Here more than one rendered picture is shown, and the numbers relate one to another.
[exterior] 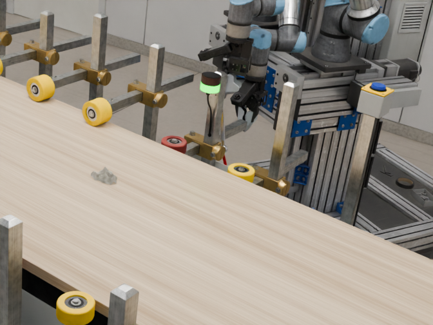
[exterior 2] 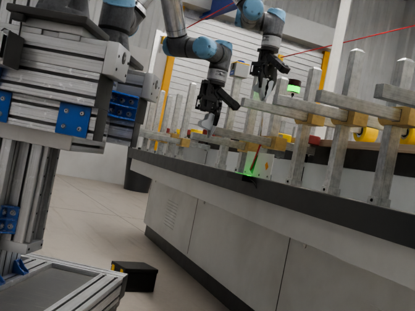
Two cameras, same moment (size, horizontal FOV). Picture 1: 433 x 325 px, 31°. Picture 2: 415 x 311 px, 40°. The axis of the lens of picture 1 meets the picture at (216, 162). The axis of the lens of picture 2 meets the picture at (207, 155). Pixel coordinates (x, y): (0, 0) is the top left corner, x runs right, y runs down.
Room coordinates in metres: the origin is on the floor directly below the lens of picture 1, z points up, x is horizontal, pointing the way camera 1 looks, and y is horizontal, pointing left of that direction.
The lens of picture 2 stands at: (4.17, 1.28, 0.74)
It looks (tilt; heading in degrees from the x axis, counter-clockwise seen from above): 0 degrees down; 220
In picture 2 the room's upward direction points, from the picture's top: 11 degrees clockwise
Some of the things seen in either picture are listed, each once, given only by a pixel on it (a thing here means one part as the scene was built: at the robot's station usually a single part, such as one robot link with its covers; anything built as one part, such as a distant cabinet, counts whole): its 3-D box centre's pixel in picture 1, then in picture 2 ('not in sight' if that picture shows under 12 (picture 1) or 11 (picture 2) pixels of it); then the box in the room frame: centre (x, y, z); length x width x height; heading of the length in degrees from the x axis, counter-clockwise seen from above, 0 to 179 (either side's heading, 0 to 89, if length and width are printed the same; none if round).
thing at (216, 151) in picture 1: (203, 147); (273, 143); (2.29, 0.05, 0.85); 0.14 x 0.06 x 0.05; 59
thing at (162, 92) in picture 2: not in sight; (156, 122); (1.24, -1.68, 0.93); 0.04 x 0.04 x 0.48; 59
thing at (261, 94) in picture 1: (253, 90); (210, 97); (2.55, -0.09, 0.97); 0.09 x 0.08 x 0.12; 149
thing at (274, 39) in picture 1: (258, 39); (204, 49); (2.65, -0.09, 1.12); 0.11 x 0.11 x 0.08; 11
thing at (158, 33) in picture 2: not in sight; (150, 90); (0.92, -2.14, 1.20); 0.12 x 0.09 x 1.00; 149
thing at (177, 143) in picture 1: (172, 155); (308, 148); (2.18, 0.14, 0.85); 0.08 x 0.08 x 0.11
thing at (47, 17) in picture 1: (45, 75); (389, 144); (2.67, 0.67, 0.87); 0.04 x 0.04 x 0.48; 59
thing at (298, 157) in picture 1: (270, 175); (238, 145); (2.21, -0.18, 0.82); 0.44 x 0.03 x 0.04; 149
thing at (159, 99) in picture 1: (147, 95); (309, 118); (2.42, 0.26, 0.95); 0.14 x 0.06 x 0.05; 59
